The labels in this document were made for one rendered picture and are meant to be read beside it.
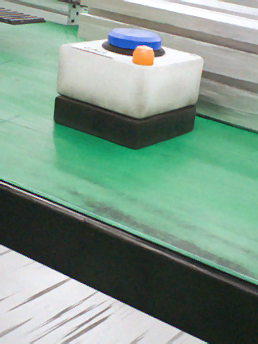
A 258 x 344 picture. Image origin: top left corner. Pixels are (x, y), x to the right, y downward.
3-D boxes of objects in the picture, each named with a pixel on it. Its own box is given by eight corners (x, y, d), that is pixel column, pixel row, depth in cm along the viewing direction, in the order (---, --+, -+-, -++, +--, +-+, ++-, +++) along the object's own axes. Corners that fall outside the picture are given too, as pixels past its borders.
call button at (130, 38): (95, 54, 54) (97, 27, 54) (126, 50, 58) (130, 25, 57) (138, 66, 52) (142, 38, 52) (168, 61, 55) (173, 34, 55)
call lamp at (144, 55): (127, 61, 51) (130, 44, 50) (140, 59, 52) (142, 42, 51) (145, 66, 50) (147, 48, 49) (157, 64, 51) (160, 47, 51)
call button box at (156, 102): (51, 121, 56) (58, 39, 54) (126, 103, 63) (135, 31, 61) (136, 150, 52) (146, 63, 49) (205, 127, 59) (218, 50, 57)
